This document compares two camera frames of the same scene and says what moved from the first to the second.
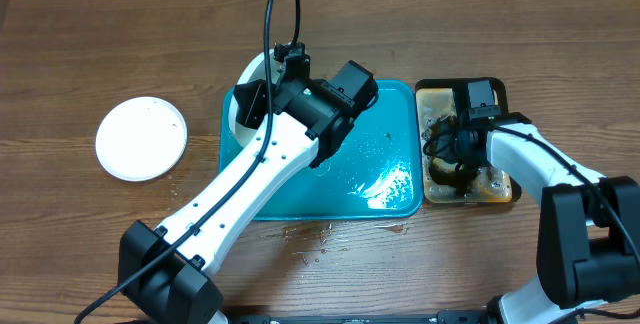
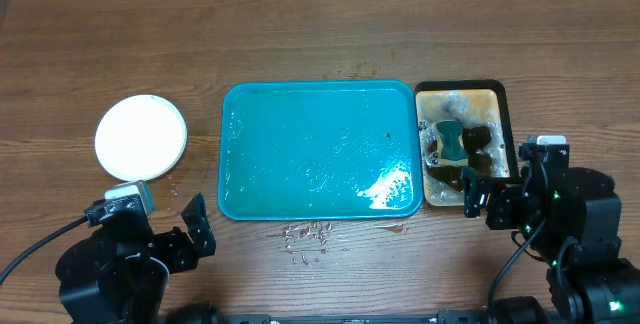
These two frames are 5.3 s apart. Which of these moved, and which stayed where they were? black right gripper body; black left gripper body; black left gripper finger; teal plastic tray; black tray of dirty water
Moved: black right gripper body; black left gripper finger; black left gripper body
Stayed: teal plastic tray; black tray of dirty water
